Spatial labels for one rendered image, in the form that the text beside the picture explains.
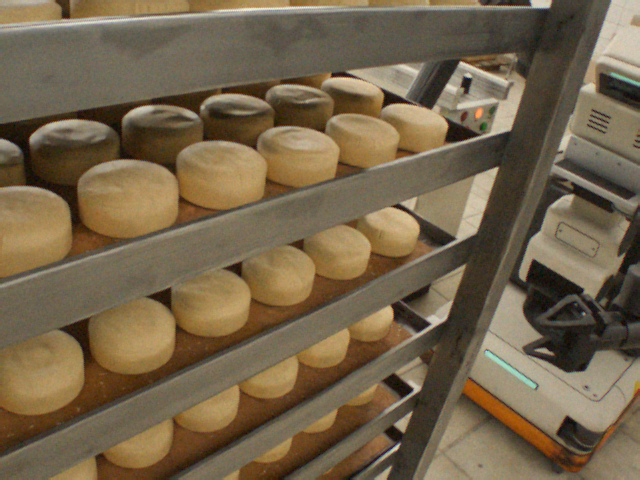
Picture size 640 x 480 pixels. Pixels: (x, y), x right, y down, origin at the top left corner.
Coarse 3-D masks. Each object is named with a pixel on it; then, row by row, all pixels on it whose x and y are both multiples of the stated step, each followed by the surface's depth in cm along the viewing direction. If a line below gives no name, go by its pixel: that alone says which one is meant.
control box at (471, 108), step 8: (464, 104) 182; (472, 104) 184; (480, 104) 185; (488, 104) 188; (496, 104) 191; (448, 112) 180; (456, 112) 178; (472, 112) 183; (488, 112) 190; (496, 112) 194; (456, 120) 180; (464, 120) 182; (472, 120) 186; (480, 120) 189; (488, 120) 193; (472, 128) 188; (480, 128) 191; (488, 128) 195
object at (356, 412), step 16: (352, 400) 57; (368, 400) 58; (384, 400) 59; (336, 416) 56; (352, 416) 56; (368, 416) 57; (304, 432) 54; (320, 432) 54; (336, 432) 54; (288, 448) 51; (304, 448) 52; (320, 448) 53; (256, 464) 50; (272, 464) 50; (288, 464) 51
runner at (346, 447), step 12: (408, 396) 56; (396, 408) 55; (408, 408) 58; (372, 420) 53; (384, 420) 55; (396, 420) 57; (360, 432) 52; (372, 432) 54; (336, 444) 50; (348, 444) 51; (360, 444) 53; (324, 456) 49; (336, 456) 51; (300, 468) 47; (312, 468) 49; (324, 468) 50
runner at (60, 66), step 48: (0, 48) 17; (48, 48) 18; (96, 48) 19; (144, 48) 20; (192, 48) 21; (240, 48) 23; (288, 48) 25; (336, 48) 26; (384, 48) 29; (432, 48) 31; (480, 48) 35; (528, 48) 39; (0, 96) 17; (48, 96) 18; (96, 96) 20; (144, 96) 21
